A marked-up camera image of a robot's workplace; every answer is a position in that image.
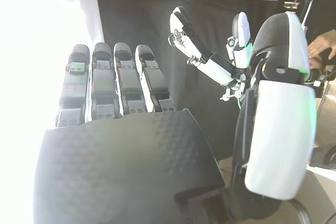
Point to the person's hand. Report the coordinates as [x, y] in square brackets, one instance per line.
[320, 45]

